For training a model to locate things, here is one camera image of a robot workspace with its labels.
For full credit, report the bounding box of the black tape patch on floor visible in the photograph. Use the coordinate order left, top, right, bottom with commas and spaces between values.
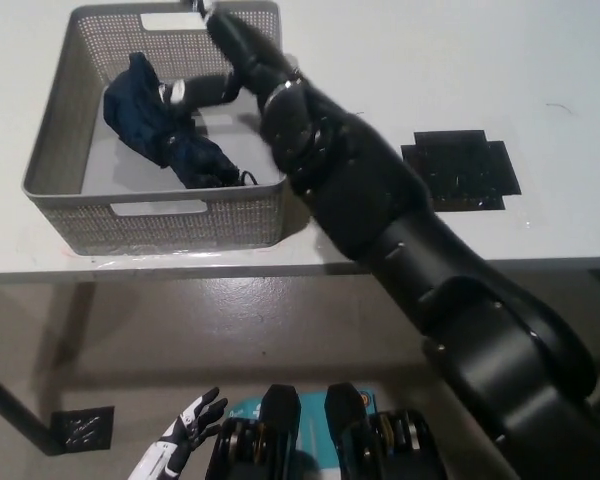
49, 405, 115, 447

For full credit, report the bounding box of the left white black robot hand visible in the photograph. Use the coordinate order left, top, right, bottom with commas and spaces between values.
127, 387, 229, 480

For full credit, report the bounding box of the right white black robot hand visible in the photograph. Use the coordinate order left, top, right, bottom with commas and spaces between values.
158, 0, 304, 109

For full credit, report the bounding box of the navy blue umbrella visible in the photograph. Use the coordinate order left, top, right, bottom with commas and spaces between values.
103, 52, 262, 190

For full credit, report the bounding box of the black tape patch on table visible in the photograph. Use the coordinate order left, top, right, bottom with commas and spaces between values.
400, 129, 524, 212

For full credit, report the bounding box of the grey perforated plastic basket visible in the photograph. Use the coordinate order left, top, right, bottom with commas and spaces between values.
22, 0, 287, 257

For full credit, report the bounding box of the black robot torso with teal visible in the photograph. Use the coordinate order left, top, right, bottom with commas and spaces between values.
204, 382, 449, 480

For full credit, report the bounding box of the black metal table leg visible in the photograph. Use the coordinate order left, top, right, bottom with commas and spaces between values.
0, 362, 64, 457

